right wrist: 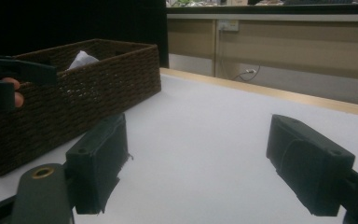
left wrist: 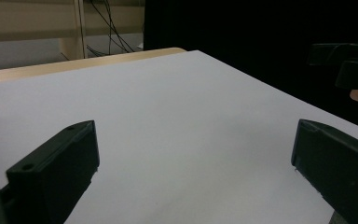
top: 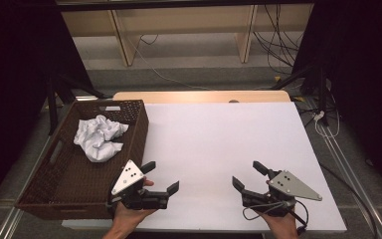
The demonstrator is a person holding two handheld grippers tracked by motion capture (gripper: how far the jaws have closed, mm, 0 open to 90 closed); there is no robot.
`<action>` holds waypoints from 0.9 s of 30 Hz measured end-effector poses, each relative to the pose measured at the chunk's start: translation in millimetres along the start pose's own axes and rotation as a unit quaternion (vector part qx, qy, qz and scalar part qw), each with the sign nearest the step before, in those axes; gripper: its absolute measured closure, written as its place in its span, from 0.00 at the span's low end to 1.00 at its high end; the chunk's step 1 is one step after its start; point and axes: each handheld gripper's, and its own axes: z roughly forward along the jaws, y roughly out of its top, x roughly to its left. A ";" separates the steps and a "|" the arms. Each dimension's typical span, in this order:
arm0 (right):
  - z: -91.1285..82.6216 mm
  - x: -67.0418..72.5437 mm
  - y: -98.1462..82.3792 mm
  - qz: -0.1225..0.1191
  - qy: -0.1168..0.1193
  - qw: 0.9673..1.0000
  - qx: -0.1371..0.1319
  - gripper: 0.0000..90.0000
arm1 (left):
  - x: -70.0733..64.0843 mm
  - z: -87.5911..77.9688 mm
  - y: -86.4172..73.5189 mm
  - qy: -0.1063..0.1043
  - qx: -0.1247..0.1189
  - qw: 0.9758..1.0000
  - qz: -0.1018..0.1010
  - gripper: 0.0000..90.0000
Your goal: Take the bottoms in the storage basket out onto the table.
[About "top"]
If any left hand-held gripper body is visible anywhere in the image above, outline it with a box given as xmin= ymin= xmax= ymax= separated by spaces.
xmin=106 ymin=159 xmax=169 ymax=212

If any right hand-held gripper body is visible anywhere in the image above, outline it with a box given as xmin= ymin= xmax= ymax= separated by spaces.
xmin=241 ymin=168 xmax=323 ymax=219

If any brown woven basket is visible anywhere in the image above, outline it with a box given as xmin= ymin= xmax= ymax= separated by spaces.
xmin=14 ymin=99 xmax=150 ymax=221

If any white cloth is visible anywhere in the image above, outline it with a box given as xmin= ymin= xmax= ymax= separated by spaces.
xmin=73 ymin=114 xmax=130 ymax=163

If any person's right hand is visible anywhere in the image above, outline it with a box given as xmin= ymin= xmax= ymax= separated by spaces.
xmin=261 ymin=178 xmax=300 ymax=239

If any person's left hand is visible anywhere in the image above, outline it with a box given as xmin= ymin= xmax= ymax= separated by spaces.
xmin=110 ymin=177 xmax=157 ymax=235

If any white table mat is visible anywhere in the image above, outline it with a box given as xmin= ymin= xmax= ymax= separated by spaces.
xmin=62 ymin=102 xmax=348 ymax=233

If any black tripod stand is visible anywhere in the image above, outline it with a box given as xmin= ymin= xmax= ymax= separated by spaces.
xmin=44 ymin=71 xmax=113 ymax=136
xmin=271 ymin=62 xmax=330 ymax=127

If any black curtain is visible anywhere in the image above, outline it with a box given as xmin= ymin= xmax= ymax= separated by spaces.
xmin=291 ymin=0 xmax=382 ymax=202
xmin=0 ymin=0 xmax=95 ymax=218

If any light wooden shelf unit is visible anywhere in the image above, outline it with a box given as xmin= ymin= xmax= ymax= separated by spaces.
xmin=57 ymin=2 xmax=314 ymax=68

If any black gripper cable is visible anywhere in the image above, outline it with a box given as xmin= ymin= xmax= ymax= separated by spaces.
xmin=289 ymin=198 xmax=310 ymax=235

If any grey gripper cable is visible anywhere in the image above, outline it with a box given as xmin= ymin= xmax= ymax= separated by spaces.
xmin=243 ymin=200 xmax=291 ymax=222

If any metal floor rail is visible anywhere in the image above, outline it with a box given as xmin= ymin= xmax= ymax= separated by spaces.
xmin=302 ymin=96 xmax=382 ymax=239
xmin=0 ymin=95 xmax=97 ymax=239

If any black floor cable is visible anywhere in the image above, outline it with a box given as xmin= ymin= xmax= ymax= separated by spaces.
xmin=319 ymin=162 xmax=379 ymax=239

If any white plug with cable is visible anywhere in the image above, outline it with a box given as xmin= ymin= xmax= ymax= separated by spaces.
xmin=312 ymin=110 xmax=341 ymax=139

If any thin white floor cable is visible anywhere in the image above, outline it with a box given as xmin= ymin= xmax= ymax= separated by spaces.
xmin=125 ymin=33 xmax=214 ymax=92

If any bundle of black cables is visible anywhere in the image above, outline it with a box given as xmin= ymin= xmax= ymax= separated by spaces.
xmin=253 ymin=3 xmax=305 ymax=76

